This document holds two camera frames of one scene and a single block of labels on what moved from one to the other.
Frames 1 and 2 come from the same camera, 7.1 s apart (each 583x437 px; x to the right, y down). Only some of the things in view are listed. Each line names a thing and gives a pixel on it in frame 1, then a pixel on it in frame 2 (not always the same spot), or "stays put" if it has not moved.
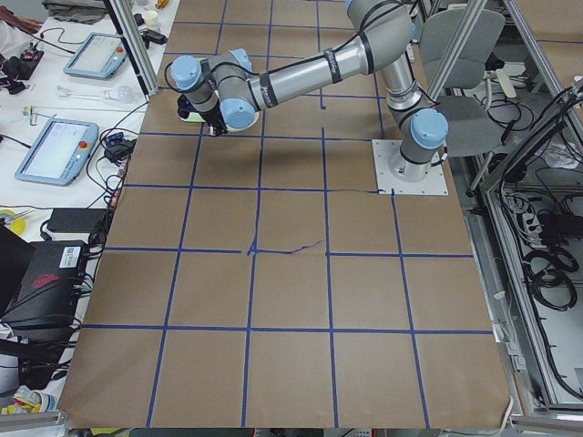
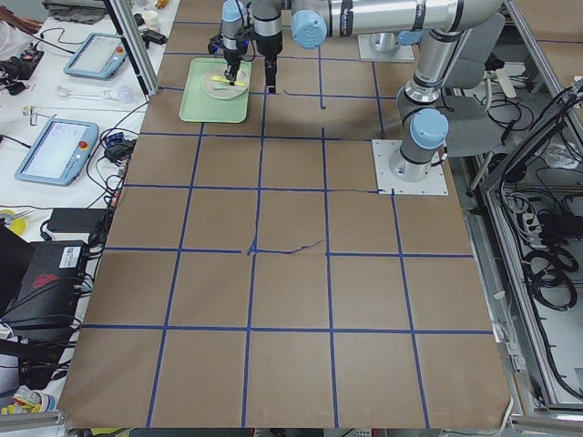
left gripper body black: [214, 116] → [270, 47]
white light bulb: [122, 93] stays put
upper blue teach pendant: [98, 56] stays put
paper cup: [151, 19] stays put
